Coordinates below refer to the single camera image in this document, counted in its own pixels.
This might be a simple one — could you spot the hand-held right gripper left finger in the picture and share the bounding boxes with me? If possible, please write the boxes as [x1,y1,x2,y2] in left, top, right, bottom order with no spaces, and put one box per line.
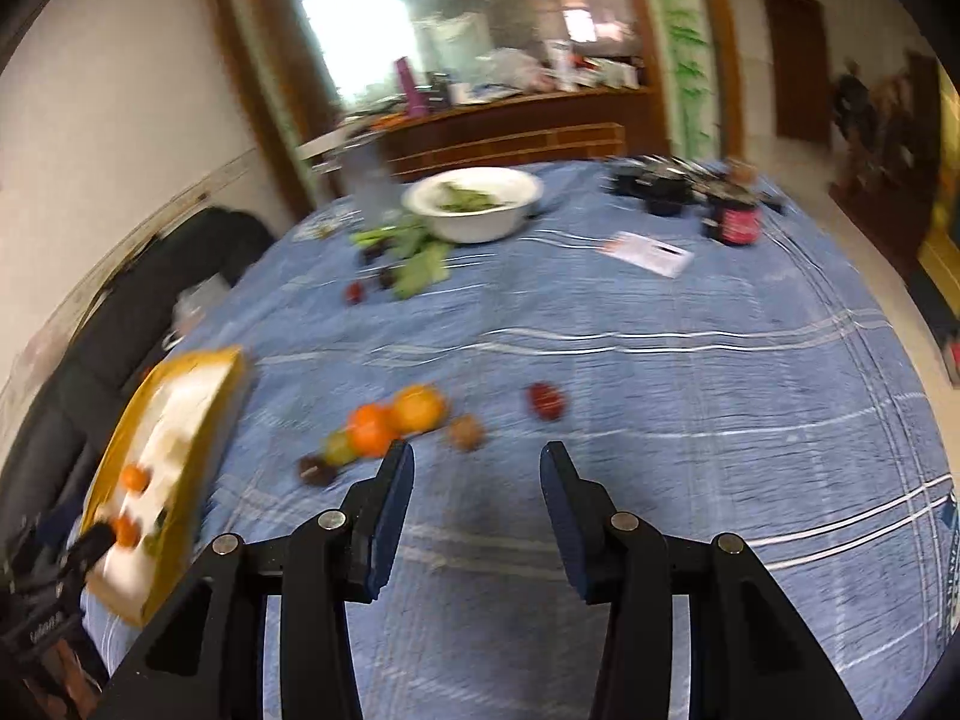
[90,441,417,720]

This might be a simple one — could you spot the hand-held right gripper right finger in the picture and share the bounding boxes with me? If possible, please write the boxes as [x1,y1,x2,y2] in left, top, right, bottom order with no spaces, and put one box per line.
[540,441,863,720]

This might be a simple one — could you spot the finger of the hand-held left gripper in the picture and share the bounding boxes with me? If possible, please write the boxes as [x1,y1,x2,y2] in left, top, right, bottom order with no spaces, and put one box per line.
[70,524,118,568]

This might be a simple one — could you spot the yellow box with white lining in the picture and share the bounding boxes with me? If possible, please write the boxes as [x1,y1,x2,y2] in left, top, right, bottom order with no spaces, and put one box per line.
[79,345,248,629]

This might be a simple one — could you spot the green grape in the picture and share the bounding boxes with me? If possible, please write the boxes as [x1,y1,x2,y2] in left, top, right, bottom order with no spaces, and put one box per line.
[322,431,361,467]

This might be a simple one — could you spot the small brown kiwi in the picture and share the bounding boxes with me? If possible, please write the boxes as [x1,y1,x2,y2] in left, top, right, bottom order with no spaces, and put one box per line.
[448,414,487,453]

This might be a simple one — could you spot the blue checked tablecloth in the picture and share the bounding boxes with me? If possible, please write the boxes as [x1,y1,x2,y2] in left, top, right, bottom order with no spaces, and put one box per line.
[79,160,957,720]

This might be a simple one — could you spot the black chair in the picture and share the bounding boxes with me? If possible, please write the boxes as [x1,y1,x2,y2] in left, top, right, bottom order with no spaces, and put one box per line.
[0,206,275,533]

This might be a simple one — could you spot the green leafy vegetable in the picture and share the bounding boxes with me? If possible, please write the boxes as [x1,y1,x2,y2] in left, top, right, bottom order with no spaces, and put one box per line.
[350,219,455,301]

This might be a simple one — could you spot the clear plastic bag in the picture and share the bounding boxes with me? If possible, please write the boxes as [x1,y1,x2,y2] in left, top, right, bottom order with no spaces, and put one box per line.
[171,274,230,335]

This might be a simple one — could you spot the white card with red print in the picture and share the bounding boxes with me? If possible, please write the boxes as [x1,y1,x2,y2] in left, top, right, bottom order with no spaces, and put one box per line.
[600,231,695,278]

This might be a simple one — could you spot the white bowl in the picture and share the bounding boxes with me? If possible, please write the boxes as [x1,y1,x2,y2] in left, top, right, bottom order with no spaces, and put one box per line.
[401,167,545,245]

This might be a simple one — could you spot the green vegetables in bowl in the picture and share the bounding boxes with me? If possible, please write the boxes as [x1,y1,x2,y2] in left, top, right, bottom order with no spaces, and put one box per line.
[435,184,500,212]

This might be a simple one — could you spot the clear plastic pitcher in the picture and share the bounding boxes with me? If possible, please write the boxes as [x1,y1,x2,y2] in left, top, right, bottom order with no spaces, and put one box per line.
[319,136,398,222]

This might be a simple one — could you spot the black box with red label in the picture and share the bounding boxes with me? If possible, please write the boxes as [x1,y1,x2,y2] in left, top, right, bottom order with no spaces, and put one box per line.
[701,191,764,247]

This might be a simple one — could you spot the black power strip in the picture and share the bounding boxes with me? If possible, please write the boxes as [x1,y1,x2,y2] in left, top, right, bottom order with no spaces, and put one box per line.
[606,156,721,217]

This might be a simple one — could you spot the wooden counter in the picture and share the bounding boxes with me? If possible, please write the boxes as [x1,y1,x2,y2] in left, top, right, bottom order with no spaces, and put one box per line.
[300,86,653,185]

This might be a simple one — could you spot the purple bottle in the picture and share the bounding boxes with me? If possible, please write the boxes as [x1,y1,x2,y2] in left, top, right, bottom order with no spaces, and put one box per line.
[396,58,427,119]

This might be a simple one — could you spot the white plastic bag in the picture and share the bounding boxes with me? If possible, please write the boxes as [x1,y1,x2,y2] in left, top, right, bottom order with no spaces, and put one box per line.
[472,47,552,91]

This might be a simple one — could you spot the bamboo-painted panel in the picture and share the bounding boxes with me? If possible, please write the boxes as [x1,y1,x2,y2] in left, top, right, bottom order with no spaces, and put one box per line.
[630,0,725,158]

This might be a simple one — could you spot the dark figurine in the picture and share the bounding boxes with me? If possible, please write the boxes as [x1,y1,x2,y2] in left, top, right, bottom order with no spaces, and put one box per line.
[831,60,878,166]

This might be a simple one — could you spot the brown wooden door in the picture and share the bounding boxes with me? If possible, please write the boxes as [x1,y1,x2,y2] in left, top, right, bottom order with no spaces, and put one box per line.
[759,0,833,145]

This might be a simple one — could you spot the gold picture frame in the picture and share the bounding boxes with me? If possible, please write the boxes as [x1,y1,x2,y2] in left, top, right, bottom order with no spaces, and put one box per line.
[919,60,960,263]

